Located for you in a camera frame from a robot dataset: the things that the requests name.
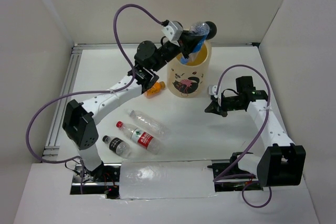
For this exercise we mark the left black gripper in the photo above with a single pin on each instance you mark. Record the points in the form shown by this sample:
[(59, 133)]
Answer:
[(186, 43)]

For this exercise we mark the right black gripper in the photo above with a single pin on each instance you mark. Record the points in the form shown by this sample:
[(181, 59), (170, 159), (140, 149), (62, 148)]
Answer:
[(214, 107)]

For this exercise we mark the blue cap crushed bottle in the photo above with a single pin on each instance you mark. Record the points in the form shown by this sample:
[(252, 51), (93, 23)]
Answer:
[(197, 33)]

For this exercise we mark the small orange juice bottle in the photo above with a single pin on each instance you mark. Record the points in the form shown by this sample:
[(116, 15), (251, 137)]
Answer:
[(155, 89)]

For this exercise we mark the clear unlabelled plastic bottle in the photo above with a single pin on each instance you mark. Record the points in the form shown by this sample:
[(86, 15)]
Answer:
[(148, 122)]

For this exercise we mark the red label plastic bottle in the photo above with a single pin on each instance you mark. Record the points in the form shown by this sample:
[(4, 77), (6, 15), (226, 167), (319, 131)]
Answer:
[(140, 137)]

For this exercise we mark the black label plastic bottle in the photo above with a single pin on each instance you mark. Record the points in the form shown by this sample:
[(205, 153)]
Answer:
[(118, 146)]

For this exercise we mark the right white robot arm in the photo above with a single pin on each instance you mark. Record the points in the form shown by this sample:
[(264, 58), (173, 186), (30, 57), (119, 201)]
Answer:
[(283, 161)]

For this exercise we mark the cream bin with black ears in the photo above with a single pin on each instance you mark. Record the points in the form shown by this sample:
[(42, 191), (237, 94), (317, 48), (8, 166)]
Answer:
[(187, 81)]

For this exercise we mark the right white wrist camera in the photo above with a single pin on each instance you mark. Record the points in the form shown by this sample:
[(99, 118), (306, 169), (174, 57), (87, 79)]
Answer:
[(214, 92)]

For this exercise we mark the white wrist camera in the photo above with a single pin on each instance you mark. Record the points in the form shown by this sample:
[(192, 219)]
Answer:
[(172, 31), (214, 92)]

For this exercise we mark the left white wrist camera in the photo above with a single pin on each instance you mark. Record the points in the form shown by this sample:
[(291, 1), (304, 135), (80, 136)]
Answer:
[(172, 31)]

